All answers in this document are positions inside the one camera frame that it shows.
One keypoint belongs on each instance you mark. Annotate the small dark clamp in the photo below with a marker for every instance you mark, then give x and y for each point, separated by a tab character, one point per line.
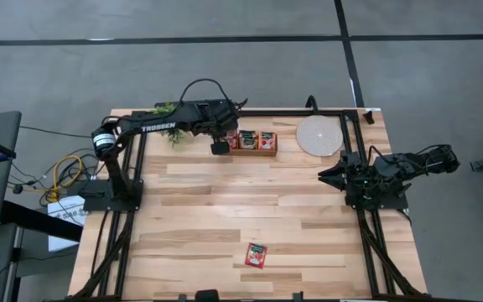
368	117

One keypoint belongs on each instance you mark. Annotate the orange tea packet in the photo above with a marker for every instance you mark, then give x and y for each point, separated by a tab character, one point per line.
266	142

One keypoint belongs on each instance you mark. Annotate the round wooden coaster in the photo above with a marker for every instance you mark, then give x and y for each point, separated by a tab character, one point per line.
319	136

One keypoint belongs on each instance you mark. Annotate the green plant in white pot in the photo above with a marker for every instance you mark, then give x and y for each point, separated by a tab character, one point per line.
174	136

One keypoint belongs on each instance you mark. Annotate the red tea packet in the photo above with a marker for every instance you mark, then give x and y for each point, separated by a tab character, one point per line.
232	140
256	255

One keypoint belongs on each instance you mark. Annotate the black frame bracket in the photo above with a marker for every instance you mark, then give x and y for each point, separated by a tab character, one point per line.
298	296

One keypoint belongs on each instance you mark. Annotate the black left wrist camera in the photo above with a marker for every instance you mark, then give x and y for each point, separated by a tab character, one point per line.
220	148

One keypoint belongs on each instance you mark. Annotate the black rounded object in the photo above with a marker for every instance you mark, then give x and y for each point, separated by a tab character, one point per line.
207	295

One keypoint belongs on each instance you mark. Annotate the wooden compartment box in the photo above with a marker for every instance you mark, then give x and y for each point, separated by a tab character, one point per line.
254	153

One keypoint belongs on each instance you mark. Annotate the black aluminium table frame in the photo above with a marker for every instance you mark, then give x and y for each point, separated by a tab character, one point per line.
292	113

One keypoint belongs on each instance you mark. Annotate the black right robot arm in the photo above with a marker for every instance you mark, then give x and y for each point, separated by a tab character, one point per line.
413	161

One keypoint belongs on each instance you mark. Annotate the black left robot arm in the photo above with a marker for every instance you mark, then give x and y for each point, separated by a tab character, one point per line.
157	126

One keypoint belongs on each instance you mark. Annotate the black hook clamp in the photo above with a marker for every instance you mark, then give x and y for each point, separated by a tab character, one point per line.
311	102

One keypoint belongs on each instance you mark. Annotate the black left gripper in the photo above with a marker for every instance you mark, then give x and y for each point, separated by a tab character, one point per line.
220	117

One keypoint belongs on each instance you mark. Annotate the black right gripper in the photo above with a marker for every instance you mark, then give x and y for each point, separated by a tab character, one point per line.
354	174

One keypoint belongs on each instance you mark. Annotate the white paper sheet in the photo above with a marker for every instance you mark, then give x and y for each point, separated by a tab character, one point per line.
67	209

